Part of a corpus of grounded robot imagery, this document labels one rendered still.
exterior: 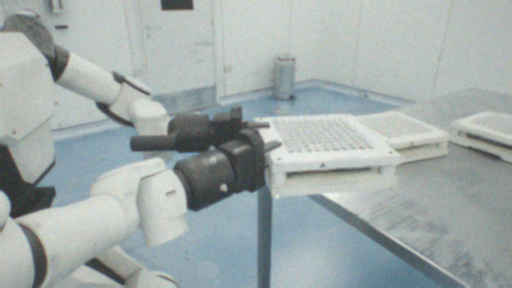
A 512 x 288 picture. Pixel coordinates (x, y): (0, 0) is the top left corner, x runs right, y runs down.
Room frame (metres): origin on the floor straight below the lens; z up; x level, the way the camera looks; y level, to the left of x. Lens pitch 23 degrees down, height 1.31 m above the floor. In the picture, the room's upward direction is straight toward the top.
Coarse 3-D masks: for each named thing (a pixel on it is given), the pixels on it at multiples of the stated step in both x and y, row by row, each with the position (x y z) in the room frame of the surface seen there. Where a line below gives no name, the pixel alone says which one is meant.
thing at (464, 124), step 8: (488, 112) 1.15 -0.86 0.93; (456, 120) 1.07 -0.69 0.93; (464, 120) 1.07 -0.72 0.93; (456, 128) 1.04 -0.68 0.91; (464, 128) 1.02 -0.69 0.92; (472, 128) 1.00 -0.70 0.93; (480, 128) 0.99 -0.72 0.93; (488, 128) 0.99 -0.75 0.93; (488, 136) 0.95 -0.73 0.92; (496, 136) 0.93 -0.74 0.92; (504, 136) 0.92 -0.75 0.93
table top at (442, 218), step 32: (448, 96) 1.64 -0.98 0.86; (480, 96) 1.64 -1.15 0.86; (448, 128) 1.18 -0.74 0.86; (448, 160) 0.90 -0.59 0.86; (480, 160) 0.90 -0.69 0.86; (352, 192) 0.72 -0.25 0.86; (384, 192) 0.72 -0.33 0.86; (416, 192) 0.72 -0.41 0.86; (448, 192) 0.72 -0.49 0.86; (480, 192) 0.72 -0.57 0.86; (352, 224) 0.63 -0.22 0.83; (384, 224) 0.59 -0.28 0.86; (416, 224) 0.59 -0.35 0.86; (448, 224) 0.59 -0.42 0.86; (480, 224) 0.59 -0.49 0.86; (416, 256) 0.50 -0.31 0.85; (448, 256) 0.49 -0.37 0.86; (480, 256) 0.49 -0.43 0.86
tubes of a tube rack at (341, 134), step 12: (300, 120) 0.71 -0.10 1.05; (312, 120) 0.71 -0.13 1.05; (336, 120) 0.71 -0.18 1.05; (288, 132) 0.64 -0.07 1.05; (300, 132) 0.64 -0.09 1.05; (312, 132) 0.65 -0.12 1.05; (324, 132) 0.64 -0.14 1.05; (336, 132) 0.66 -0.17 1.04; (348, 132) 0.64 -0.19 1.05; (300, 144) 0.58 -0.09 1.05; (312, 144) 0.58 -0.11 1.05; (324, 144) 0.58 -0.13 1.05
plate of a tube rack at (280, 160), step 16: (272, 128) 0.68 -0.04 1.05; (320, 144) 0.60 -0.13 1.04; (384, 144) 0.60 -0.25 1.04; (272, 160) 0.52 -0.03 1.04; (288, 160) 0.52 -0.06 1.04; (304, 160) 0.52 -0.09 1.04; (320, 160) 0.53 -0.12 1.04; (336, 160) 0.53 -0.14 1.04; (352, 160) 0.53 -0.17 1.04; (368, 160) 0.54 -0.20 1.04; (384, 160) 0.54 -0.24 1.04; (400, 160) 0.54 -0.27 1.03
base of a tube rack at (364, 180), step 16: (288, 176) 0.55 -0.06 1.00; (304, 176) 0.55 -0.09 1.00; (320, 176) 0.55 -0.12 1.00; (336, 176) 0.55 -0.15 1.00; (352, 176) 0.55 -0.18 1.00; (368, 176) 0.55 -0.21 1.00; (272, 192) 0.51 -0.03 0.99; (288, 192) 0.52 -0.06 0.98; (304, 192) 0.52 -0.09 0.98; (320, 192) 0.52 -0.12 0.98; (336, 192) 0.53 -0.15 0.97
